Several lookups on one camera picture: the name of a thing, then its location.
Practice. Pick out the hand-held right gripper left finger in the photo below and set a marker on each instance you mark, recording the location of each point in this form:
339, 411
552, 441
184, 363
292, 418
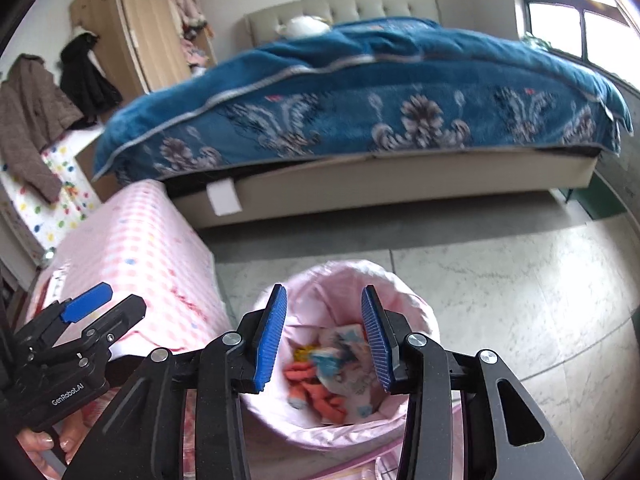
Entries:
270, 345

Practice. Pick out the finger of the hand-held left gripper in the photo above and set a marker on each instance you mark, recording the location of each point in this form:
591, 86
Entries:
85, 302
115, 317

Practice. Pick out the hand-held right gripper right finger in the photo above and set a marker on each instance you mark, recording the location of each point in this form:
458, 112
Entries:
377, 345

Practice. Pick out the pink lined trash bin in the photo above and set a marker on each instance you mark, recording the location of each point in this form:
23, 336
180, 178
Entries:
340, 285

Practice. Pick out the orange peel scraps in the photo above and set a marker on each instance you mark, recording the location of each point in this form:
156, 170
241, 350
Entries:
325, 400

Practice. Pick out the person's left hand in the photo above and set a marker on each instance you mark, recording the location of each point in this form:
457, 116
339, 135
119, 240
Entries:
50, 452

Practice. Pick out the printed paper wrapper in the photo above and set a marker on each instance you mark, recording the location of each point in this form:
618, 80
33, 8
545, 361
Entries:
350, 375

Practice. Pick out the pink checkered table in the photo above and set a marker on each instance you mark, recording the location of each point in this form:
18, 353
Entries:
125, 240

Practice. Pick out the dotted fabric wardrobe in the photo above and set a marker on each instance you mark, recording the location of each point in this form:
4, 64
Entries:
65, 195

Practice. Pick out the wooden nightstand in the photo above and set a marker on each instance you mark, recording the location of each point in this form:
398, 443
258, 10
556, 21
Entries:
86, 156

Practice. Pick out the white paper tag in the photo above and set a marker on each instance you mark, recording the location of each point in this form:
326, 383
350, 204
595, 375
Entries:
223, 199

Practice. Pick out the beige upholstered bed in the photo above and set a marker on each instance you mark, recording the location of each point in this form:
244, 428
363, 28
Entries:
400, 180

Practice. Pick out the brown coat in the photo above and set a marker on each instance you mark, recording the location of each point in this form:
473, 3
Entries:
25, 125

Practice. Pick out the black coat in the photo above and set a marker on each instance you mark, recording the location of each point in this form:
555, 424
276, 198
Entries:
87, 80

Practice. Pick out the wooden wardrobe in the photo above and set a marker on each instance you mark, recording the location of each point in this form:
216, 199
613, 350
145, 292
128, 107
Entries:
135, 25

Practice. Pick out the pink hanging clothes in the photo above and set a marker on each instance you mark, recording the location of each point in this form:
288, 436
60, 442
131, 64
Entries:
187, 10

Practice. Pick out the white pillow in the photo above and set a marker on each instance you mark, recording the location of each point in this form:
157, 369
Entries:
305, 26

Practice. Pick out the green potted plant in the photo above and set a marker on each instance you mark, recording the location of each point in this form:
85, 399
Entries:
537, 42

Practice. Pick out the window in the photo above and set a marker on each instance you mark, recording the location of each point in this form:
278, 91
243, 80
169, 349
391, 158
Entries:
555, 25

